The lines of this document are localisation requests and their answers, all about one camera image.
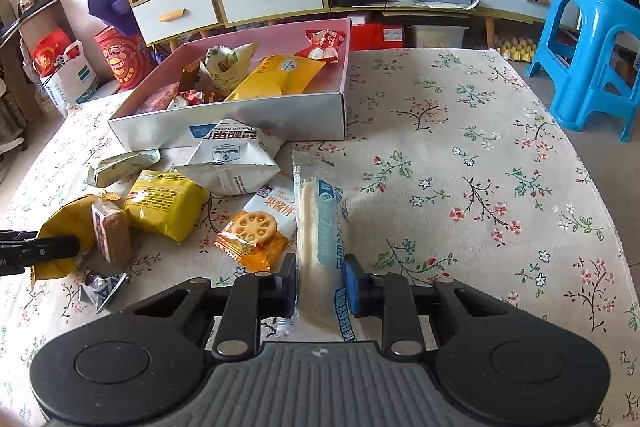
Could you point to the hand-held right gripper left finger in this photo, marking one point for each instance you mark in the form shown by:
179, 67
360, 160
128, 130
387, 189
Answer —
289, 279

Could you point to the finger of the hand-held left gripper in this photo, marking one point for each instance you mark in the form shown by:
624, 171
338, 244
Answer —
55, 247

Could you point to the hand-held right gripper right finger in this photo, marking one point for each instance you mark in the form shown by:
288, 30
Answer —
352, 288

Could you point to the brown cake packet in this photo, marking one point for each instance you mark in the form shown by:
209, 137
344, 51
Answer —
112, 237

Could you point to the orange cracker packet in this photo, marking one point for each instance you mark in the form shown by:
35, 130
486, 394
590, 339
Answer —
255, 227

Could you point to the long white bread packet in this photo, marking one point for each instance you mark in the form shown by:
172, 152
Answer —
315, 217

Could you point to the silver blue triangular packet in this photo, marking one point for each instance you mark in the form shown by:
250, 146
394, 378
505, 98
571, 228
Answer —
107, 291

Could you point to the small white green snack packet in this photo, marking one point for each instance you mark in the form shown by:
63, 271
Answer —
120, 167

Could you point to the yellow square snack packet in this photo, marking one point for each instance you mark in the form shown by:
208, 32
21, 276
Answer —
165, 204

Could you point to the pink cardboard box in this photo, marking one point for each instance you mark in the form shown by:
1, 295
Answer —
310, 117

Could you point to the small red candy packet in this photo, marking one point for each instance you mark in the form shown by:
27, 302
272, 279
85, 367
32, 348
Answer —
190, 98

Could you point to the long yellow snack packet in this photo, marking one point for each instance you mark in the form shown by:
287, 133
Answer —
275, 77

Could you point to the white green triangular snack packet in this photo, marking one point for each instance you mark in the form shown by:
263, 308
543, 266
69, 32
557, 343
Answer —
225, 67

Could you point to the white shopping bag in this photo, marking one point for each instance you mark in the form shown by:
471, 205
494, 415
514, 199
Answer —
70, 87

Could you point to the floral tablecloth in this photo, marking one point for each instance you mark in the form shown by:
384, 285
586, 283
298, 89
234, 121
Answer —
450, 157

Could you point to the red gift bag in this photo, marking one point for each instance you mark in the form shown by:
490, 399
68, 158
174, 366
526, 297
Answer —
50, 49

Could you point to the red printed barrel bag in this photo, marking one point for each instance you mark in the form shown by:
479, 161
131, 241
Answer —
125, 62

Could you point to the wooden side shelving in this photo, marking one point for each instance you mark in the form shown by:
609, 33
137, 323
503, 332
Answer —
30, 17

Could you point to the purple hat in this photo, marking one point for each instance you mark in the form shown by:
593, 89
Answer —
112, 2

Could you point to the red box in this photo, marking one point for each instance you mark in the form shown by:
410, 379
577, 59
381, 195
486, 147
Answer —
380, 36

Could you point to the clear plastic storage box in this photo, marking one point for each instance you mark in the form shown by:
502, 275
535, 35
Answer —
437, 37

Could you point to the yellow egg tray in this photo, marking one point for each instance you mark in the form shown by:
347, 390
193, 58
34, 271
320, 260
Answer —
517, 49

